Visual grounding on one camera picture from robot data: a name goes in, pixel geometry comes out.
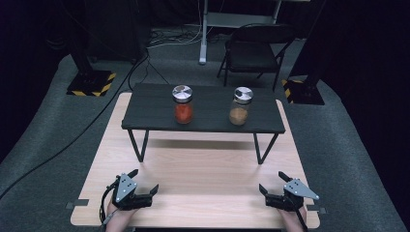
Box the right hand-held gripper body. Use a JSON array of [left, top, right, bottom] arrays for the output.
[[264, 178, 320, 213]]

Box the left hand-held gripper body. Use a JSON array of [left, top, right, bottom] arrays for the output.
[[110, 173, 154, 212]]

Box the glass jar of brown spice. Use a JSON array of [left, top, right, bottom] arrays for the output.
[[228, 86, 254, 127]]

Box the glass jar of red spice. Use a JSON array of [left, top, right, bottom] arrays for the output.
[[171, 84, 194, 126]]

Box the black shelf with metal legs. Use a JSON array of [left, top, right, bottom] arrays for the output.
[[121, 82, 286, 165]]

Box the person's right hand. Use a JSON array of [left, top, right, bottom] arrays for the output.
[[278, 207, 308, 232]]

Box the person's left hand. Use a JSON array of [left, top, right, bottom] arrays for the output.
[[105, 201, 140, 232]]

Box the grey tape strip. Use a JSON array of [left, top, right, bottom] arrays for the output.
[[66, 198, 90, 210], [306, 204, 327, 215]]

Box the black stand with striped base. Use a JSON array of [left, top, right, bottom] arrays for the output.
[[281, 32, 333, 106], [66, 18, 117, 98]]

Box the black folding chair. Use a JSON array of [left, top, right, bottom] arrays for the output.
[[216, 23, 296, 93]]

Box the black cabinet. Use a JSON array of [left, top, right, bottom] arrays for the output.
[[85, 0, 151, 64]]

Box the right hand-held gripper cable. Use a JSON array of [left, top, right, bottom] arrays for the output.
[[289, 196, 309, 232]]

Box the hand-held gripper cable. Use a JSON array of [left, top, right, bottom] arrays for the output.
[[99, 182, 120, 228], [289, 196, 309, 232]]

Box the left hand-held gripper cable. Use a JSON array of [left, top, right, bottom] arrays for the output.
[[99, 182, 120, 228]]

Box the long black floor cable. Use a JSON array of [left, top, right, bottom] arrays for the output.
[[0, 52, 151, 199]]

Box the bundle of white floor cables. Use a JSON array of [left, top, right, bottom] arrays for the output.
[[148, 27, 207, 49]]

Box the white desk frame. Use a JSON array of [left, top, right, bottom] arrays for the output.
[[185, 0, 310, 66]]

